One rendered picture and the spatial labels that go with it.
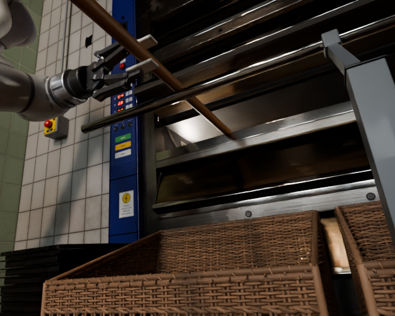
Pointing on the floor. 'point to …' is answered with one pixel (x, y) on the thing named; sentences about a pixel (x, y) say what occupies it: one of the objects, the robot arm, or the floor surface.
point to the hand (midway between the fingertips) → (143, 55)
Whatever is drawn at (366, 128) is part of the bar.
